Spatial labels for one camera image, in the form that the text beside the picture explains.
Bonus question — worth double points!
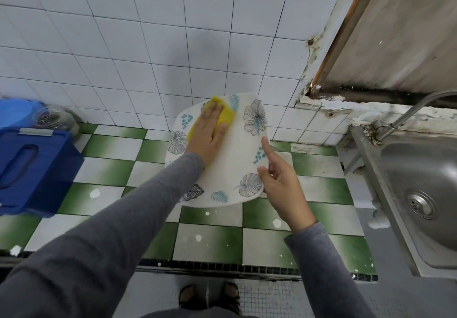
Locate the person's right hand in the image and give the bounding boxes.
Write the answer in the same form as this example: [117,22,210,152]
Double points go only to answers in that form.
[257,137,317,233]

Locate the stainless steel sink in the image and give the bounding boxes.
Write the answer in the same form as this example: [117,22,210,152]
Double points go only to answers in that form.
[350,121,457,281]

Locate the glass jar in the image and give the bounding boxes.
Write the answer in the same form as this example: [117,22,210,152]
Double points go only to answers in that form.
[32,107,81,140]

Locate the person's black shoe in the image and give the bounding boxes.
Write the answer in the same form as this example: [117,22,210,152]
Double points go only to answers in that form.
[219,280,242,314]
[179,283,208,311]

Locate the metal faucet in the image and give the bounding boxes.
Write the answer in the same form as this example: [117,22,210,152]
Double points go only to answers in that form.
[371,89,457,144]

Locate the blue plastic box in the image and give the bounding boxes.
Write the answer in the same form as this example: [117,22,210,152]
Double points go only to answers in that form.
[0,127,85,218]

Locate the person's left hand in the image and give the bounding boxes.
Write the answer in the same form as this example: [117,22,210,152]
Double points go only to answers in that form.
[184,100,228,168]

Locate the blue plastic bowl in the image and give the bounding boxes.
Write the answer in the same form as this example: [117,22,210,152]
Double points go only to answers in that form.
[0,98,45,131]

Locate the person's right forearm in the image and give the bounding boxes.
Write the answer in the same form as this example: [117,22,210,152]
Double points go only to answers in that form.
[284,221,376,318]

